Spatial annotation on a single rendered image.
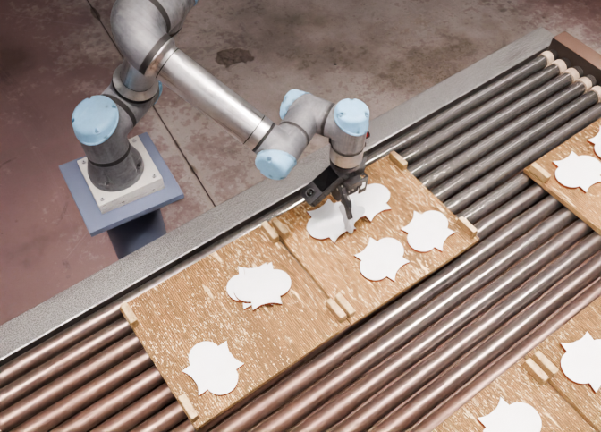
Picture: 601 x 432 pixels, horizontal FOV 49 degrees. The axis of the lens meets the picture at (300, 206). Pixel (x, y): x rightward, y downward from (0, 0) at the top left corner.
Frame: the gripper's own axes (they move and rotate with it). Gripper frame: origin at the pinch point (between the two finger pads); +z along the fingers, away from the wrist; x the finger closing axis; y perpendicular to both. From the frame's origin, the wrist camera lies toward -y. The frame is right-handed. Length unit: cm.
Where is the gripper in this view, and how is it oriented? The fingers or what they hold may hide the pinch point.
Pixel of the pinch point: (330, 215)
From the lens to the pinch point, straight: 164.0
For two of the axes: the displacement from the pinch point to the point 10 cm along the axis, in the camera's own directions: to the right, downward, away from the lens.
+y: 8.2, -4.3, 3.8
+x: -5.7, -6.6, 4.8
